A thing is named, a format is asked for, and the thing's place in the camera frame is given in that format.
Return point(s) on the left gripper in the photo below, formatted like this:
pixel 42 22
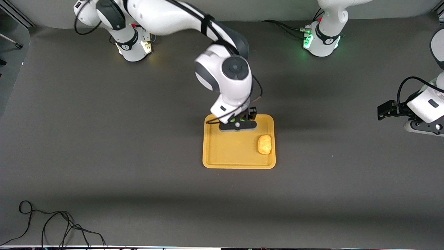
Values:
pixel 399 108

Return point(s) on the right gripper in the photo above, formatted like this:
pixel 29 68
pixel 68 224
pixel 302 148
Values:
pixel 252 112

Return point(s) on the green apple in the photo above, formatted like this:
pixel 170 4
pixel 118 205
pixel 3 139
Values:
pixel 232 120

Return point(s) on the yellow potato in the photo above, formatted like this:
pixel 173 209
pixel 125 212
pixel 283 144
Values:
pixel 264 144

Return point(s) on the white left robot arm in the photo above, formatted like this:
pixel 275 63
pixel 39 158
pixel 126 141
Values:
pixel 329 21

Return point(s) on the yellow plastic tray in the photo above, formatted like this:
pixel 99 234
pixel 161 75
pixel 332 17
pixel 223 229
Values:
pixel 232 152

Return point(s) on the dark grey table mat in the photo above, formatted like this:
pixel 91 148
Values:
pixel 222 208

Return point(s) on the thin metal rod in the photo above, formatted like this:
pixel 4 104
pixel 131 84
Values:
pixel 12 41

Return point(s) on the aluminium frame rail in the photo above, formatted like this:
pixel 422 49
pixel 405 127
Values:
pixel 20 17

